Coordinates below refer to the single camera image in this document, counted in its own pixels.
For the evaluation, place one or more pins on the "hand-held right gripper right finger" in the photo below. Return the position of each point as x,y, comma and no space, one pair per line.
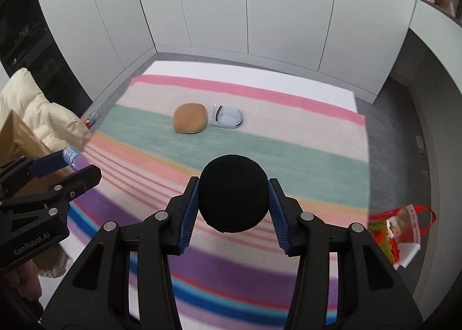
279,218

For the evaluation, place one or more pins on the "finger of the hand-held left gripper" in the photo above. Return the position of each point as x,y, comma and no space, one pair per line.
83,178
47,165

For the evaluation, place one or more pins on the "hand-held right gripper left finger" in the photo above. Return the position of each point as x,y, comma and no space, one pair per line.
187,214

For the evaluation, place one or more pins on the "purple tube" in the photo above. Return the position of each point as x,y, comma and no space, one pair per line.
75,158

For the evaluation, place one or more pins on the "cardboard box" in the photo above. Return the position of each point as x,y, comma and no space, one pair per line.
14,135

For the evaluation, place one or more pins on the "black makeup puff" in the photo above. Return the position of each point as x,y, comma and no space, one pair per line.
234,192

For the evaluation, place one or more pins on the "person's left hand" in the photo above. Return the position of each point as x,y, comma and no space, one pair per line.
27,283

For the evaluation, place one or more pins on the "cream puffer jacket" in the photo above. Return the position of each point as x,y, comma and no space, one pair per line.
36,106

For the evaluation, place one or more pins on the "clear plastic bottle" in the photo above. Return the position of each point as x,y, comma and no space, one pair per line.
92,117

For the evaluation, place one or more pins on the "striped multicolour cloth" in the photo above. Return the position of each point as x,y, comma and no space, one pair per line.
288,156

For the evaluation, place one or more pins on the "brown makeup puff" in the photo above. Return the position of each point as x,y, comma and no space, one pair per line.
189,118

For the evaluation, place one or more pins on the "white eyelash curler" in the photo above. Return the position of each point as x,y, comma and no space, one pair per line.
229,117

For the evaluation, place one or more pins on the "red plastic bag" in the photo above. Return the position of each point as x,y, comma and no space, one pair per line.
393,229

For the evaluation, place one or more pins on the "dark cabinet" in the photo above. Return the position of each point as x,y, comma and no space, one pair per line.
32,37

